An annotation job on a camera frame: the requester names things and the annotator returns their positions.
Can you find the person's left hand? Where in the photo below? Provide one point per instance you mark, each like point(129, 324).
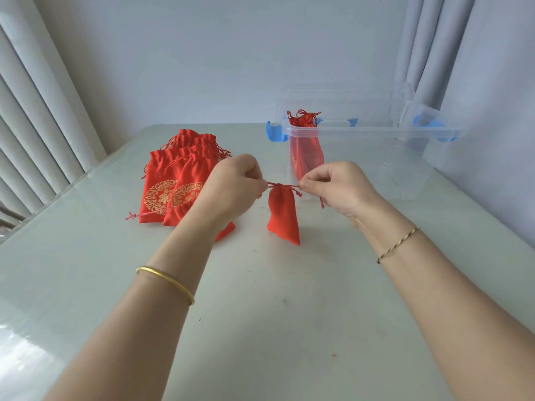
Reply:
point(232, 187)

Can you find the person's right hand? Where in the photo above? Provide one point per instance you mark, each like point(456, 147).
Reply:
point(347, 187)

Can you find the clear plastic storage box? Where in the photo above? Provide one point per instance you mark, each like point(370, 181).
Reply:
point(368, 130)

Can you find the pile of red drawstring pouches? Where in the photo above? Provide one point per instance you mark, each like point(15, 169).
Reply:
point(163, 196)

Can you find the person's left forearm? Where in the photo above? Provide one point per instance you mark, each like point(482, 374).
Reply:
point(129, 342)

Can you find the person's right forearm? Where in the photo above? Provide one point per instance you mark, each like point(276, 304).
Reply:
point(459, 313)

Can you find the gold bangle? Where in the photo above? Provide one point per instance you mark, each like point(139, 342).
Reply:
point(167, 277)

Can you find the grey curtain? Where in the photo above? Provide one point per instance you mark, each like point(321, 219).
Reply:
point(480, 58)

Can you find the white vertical blinds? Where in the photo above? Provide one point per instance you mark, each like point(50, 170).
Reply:
point(37, 112)

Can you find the metal railing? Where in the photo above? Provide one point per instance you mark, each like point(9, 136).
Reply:
point(8, 215)

